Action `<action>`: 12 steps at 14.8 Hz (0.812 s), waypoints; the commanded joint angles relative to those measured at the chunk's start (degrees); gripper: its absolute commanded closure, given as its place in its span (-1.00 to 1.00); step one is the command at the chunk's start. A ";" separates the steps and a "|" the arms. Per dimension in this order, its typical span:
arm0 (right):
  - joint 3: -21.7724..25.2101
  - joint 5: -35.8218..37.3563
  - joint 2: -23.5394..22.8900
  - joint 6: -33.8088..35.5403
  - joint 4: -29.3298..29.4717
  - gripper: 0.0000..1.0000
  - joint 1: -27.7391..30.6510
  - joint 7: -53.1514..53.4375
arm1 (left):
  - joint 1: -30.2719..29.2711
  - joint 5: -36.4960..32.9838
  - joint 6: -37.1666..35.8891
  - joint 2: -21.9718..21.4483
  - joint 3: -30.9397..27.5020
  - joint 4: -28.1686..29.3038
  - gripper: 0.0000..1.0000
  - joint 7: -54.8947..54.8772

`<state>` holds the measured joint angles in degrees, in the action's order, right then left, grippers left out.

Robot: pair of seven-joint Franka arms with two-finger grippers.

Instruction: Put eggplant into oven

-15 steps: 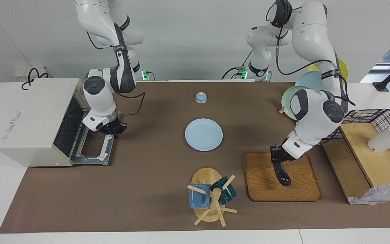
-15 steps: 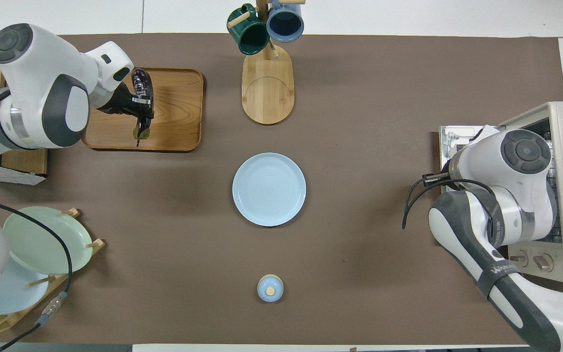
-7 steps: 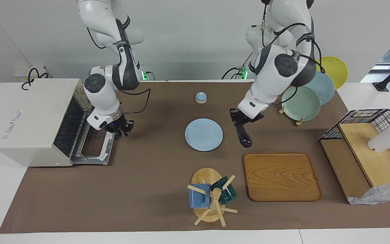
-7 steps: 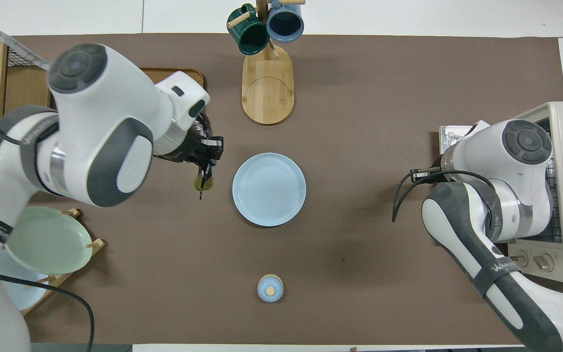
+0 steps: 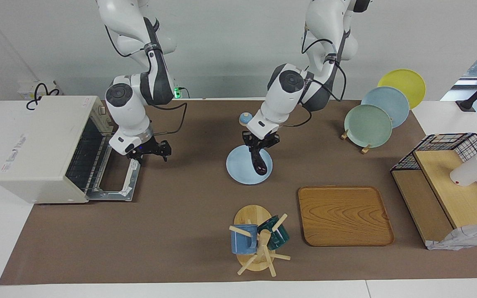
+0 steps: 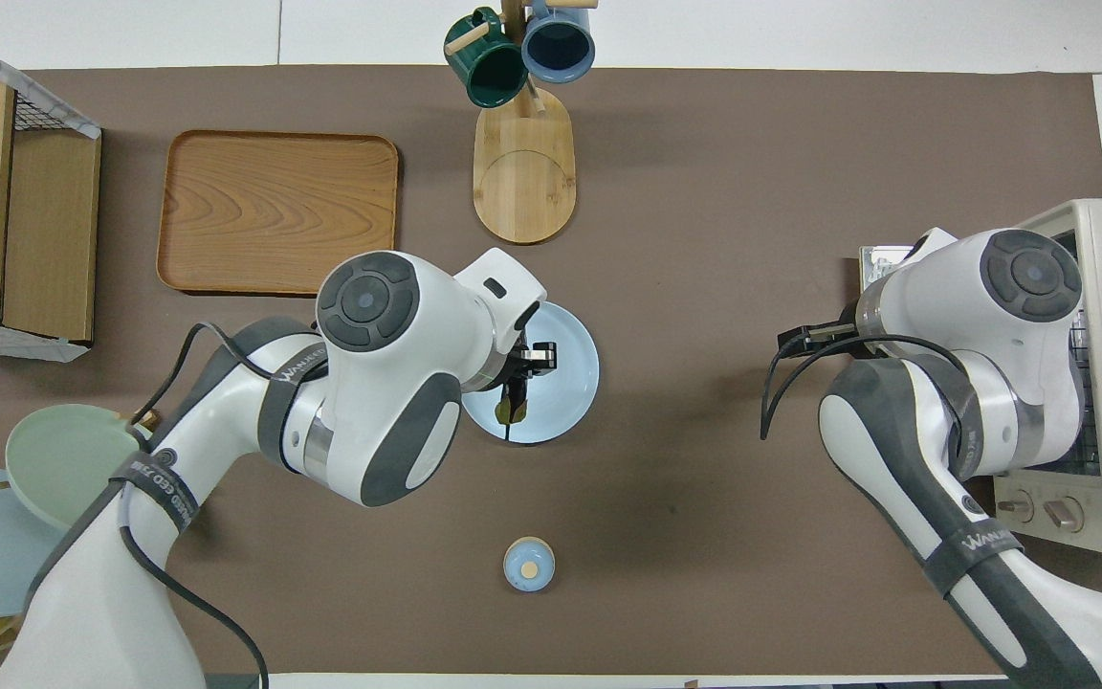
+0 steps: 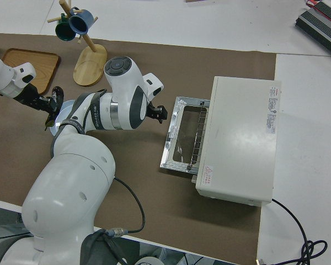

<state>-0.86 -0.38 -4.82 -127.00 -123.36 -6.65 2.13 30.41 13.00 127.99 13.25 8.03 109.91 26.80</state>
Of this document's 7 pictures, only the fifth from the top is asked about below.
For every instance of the marble patterned cloth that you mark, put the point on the marble patterned cloth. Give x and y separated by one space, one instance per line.
466 238

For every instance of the glass oven door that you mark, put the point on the glass oven door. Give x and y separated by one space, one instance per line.
128 182

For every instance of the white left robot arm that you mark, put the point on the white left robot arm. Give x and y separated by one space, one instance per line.
288 91

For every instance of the white power strip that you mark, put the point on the white power strip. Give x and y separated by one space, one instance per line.
25 87

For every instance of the blue mug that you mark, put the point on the blue mug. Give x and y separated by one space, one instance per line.
242 242

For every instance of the wooden mug tree stand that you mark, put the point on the wooden mug tree stand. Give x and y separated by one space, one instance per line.
253 215

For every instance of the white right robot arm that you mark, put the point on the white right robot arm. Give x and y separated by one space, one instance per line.
128 107

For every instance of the pale green plate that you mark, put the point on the pale green plate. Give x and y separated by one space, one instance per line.
367 126

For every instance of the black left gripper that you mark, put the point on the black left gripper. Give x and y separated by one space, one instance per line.
263 137

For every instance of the small blue lidded jar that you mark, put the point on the small blue lidded jar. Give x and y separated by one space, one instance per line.
245 119

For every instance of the green lit power adapter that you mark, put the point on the green lit power adapter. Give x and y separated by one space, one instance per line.
177 92

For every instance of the dark green mug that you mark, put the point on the dark green mug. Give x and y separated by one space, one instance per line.
278 236

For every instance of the yellow plate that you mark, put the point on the yellow plate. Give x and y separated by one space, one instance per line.
406 80

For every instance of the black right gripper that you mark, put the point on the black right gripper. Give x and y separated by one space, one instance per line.
149 149

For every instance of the rectangular wooden tray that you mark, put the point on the rectangular wooden tray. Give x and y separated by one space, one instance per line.
344 215

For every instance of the beige toaster oven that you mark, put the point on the beige toaster oven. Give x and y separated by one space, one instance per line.
39 149

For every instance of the wooden plate rack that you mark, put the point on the wooden plate rack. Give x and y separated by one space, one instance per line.
365 148

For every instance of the dark purple eggplant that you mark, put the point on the dark purple eggplant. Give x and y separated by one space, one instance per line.
260 164

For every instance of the white cup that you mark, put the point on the white cup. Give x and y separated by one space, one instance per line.
470 171

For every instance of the light blue racked plate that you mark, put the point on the light blue racked plate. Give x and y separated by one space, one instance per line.
391 101

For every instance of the brown table mat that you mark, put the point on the brown table mat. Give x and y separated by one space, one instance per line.
180 215

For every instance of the wooden shelf box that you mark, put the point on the wooden shelf box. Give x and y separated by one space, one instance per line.
458 203

